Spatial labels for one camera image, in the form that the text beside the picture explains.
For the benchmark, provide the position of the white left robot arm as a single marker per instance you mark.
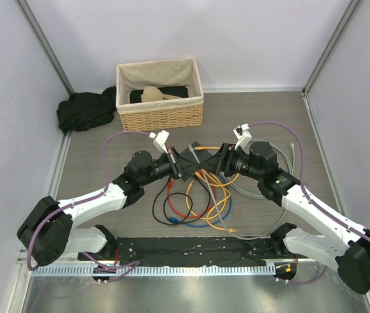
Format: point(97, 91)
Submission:
point(51, 229)

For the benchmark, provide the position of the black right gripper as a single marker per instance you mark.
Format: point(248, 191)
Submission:
point(228, 154)

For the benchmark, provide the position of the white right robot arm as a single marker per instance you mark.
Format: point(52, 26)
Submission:
point(342, 245)

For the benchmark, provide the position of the black cloth pile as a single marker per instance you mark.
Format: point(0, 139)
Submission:
point(83, 111)

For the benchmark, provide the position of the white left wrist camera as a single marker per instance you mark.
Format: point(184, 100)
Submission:
point(159, 140)

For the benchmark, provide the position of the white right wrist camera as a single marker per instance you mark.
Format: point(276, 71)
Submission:
point(243, 135)

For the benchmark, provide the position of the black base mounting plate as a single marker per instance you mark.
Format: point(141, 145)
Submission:
point(196, 251)

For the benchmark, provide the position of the wicker basket with liner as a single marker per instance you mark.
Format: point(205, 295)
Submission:
point(183, 112)

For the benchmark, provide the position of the beige object in basket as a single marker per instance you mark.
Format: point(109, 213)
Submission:
point(153, 94)

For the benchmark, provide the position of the black network switch box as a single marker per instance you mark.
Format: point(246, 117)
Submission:
point(188, 163)

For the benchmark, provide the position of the aluminium front rail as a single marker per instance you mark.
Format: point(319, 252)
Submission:
point(98, 266)

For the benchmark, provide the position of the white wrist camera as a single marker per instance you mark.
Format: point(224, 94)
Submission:
point(159, 140)
point(243, 135)

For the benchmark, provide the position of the black cloth in basket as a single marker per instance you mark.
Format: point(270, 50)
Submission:
point(180, 91)

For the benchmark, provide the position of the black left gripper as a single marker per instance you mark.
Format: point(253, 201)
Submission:
point(174, 173)

